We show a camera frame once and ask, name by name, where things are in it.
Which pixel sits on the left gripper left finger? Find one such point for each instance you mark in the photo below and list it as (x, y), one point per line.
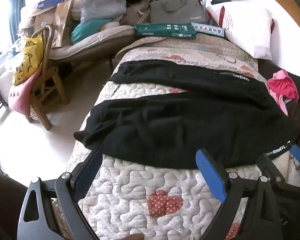
(37, 219)

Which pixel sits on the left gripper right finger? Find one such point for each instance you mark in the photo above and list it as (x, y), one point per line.
(261, 219)

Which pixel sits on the black pants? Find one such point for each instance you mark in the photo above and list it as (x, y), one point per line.
(230, 115)

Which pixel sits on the brown trouser leg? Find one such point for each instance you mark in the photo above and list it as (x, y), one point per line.
(12, 195)

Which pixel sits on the pink red garment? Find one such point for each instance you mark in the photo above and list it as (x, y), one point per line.
(281, 88)

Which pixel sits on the heart pattern quilted bedspread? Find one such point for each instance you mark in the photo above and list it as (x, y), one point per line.
(164, 203)

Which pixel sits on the wooden chair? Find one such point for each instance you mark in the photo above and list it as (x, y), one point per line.
(48, 81)

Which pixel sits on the pink cushion on chair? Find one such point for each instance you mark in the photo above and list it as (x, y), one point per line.
(19, 96)

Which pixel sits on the white pillow red stripes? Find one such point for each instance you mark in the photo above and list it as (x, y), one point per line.
(247, 25)

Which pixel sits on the light blue shapes box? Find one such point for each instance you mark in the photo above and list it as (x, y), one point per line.
(208, 29)

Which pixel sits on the green long cardboard box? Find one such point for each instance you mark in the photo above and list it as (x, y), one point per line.
(186, 31)

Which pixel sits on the yellow plastic bag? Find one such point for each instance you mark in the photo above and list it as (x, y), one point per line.
(28, 60)

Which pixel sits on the grey laptop bag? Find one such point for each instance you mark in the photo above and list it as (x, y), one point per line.
(178, 11)

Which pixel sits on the beige padded lounger cushion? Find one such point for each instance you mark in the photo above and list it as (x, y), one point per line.
(94, 41)

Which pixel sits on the teal folded cloth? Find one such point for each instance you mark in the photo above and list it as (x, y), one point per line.
(86, 29)

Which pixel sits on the brown paper bag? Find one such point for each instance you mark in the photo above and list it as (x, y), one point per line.
(62, 23)

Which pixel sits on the clear plastic bedding bag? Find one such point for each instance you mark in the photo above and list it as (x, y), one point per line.
(102, 9)

